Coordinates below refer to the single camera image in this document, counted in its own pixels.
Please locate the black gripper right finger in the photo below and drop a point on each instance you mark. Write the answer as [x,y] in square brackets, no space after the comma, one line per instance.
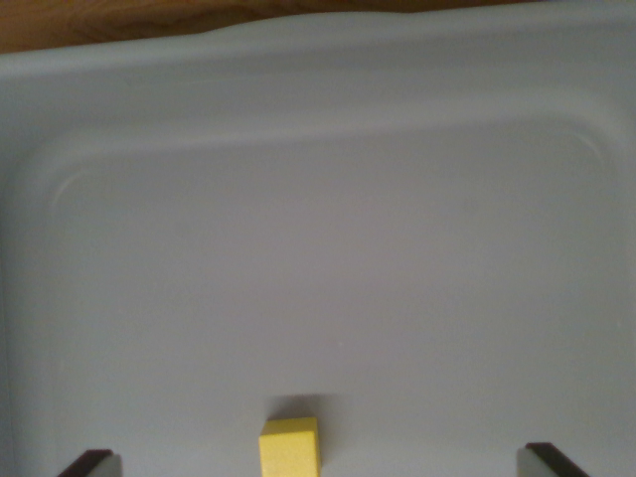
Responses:
[544,464]

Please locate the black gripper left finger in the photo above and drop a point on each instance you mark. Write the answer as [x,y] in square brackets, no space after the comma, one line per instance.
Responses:
[94,464]

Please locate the yellow cube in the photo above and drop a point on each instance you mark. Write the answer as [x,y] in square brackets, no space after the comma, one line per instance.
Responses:
[288,449]

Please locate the white plastic bin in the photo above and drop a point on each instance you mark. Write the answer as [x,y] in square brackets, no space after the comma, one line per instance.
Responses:
[318,223]

